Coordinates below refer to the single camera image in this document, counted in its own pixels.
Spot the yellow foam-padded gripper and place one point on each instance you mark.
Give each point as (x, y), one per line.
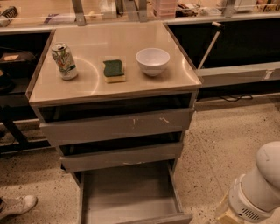
(244, 204)

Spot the grey bottom drawer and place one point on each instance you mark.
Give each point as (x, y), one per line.
(133, 194)

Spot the grey drawer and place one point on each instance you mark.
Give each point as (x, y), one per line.
(133, 194)
(122, 157)
(117, 126)

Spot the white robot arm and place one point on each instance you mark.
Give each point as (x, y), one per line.
(253, 197)

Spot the grey middle drawer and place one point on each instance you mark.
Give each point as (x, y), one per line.
(122, 157)

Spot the grey drawer cabinet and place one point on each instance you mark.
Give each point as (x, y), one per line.
(90, 96)

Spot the grey top drawer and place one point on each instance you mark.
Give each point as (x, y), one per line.
(117, 126)

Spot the white bowl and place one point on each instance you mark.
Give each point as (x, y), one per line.
(152, 61)

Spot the green yellow sponge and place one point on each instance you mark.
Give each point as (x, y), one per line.
(113, 71)

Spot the white sneaker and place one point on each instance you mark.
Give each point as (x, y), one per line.
(17, 206)

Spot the pink stacked containers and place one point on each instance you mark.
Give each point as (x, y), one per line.
(164, 8)

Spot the printed soda can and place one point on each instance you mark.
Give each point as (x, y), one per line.
(63, 58)

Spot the black bag on shelf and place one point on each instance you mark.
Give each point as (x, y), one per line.
(18, 64)

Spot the grey metal rail post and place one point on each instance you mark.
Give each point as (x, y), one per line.
(79, 12)

